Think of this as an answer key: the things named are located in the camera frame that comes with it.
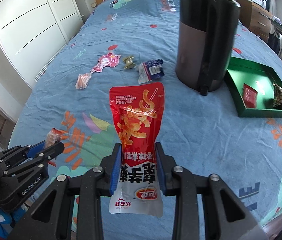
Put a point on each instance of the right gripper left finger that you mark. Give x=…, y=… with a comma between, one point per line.
x=50, y=216

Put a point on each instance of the pink cartoon snack packet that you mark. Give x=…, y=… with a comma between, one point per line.
x=108, y=60

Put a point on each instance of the blue patterned bed sheet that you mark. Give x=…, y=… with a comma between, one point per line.
x=116, y=80

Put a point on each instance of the dark hanging bag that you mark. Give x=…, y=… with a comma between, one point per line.
x=274, y=42

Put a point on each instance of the green tray box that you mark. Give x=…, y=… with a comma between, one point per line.
x=258, y=76

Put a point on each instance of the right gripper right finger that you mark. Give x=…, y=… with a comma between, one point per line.
x=225, y=216

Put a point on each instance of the blue and white snack bag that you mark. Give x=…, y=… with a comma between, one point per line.
x=150, y=71

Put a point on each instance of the olive green candy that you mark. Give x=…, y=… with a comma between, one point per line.
x=128, y=61

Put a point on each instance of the pink striped snack packet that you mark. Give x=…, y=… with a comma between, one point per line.
x=83, y=80

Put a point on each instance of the red and white chip bag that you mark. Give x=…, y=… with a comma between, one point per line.
x=137, y=142

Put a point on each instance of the wooden drawer cabinet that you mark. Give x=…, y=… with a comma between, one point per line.
x=255, y=18

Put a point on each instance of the white wardrobe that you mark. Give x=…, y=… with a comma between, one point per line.
x=32, y=32

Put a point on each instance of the dark red snack packet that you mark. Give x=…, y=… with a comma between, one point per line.
x=249, y=96

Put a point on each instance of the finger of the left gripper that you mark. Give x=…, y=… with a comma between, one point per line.
x=38, y=149
x=39, y=155

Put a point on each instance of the brown chocolate snack wrapper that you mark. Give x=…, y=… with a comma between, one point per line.
x=277, y=101

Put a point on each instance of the black and bronze kettle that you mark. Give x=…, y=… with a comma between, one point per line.
x=206, y=38

